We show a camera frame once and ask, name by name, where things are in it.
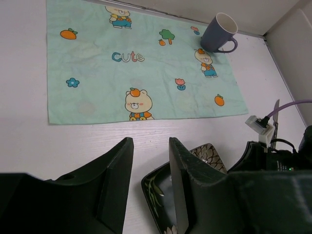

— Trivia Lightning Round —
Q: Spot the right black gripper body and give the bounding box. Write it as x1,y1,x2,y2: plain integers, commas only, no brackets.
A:
229,126,312,172

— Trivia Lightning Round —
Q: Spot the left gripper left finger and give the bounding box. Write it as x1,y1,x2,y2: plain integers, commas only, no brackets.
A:
47,137,134,234

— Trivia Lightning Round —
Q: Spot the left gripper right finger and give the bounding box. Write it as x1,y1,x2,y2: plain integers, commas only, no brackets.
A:
169,137,228,232

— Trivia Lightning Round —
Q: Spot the black floral square plate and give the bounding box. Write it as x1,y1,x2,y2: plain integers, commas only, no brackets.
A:
141,143,227,234

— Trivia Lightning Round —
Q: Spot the green cartoon print cloth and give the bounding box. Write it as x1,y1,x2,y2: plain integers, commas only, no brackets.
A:
46,0,248,125

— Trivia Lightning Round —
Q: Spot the purple mug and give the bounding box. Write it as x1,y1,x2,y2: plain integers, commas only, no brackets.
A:
200,13,238,53

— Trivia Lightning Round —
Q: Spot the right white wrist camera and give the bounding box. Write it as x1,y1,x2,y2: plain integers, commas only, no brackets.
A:
245,116,275,147

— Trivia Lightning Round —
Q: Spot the knife with patterned handle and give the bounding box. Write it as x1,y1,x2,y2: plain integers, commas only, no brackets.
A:
270,99,280,149

